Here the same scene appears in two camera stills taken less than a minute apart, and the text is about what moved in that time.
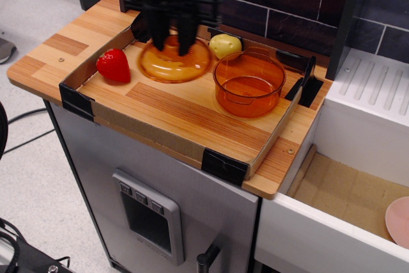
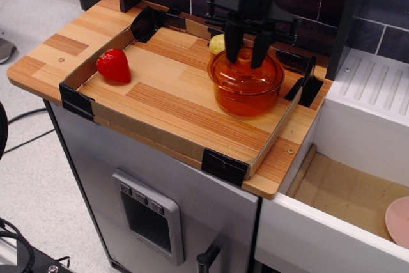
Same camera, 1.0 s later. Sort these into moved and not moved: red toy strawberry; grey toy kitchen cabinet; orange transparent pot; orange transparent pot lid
Moved: orange transparent pot lid
Not moved: orange transparent pot; grey toy kitchen cabinet; red toy strawberry
